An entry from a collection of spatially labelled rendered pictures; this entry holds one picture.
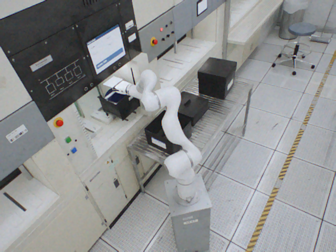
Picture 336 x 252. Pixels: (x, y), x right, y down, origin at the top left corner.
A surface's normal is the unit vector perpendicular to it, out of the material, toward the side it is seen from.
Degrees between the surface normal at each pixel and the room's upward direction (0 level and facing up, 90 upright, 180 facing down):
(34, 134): 90
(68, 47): 90
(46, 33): 90
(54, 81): 90
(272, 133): 0
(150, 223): 0
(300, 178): 0
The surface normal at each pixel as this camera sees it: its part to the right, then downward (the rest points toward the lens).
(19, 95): 0.82, 0.33
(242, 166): -0.11, -0.71
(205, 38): -0.56, 0.62
